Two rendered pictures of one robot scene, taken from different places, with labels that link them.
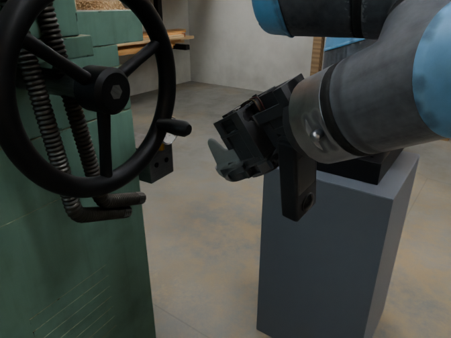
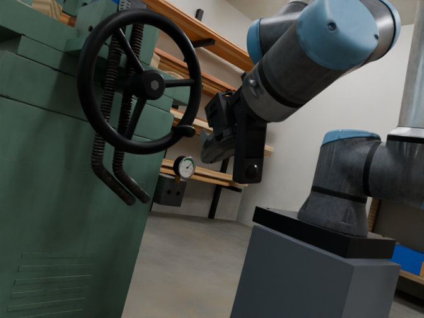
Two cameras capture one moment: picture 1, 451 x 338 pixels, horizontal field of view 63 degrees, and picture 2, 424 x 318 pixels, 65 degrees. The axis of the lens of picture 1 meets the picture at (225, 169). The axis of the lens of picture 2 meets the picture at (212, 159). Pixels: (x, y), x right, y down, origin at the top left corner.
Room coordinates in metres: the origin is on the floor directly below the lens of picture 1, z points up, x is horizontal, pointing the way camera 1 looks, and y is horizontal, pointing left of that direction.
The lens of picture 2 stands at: (-0.14, -0.16, 0.68)
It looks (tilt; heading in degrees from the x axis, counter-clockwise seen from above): 1 degrees up; 14
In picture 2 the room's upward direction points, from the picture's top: 15 degrees clockwise
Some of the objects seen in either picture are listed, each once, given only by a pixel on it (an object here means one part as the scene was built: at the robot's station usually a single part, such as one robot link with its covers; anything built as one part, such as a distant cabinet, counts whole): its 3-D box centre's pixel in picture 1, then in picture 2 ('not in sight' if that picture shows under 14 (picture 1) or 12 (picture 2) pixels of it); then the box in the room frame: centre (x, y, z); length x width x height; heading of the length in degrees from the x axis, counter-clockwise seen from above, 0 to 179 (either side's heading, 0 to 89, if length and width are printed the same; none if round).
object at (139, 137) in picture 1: (143, 156); (162, 188); (0.81, 0.19, 0.58); 0.12 x 0.08 x 0.08; 59
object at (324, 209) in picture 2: not in sight; (334, 209); (0.86, -0.30, 0.65); 0.19 x 0.19 x 0.10
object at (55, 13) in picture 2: not in sight; (47, 9); (0.45, 0.42, 0.92); 0.05 x 0.04 x 0.04; 91
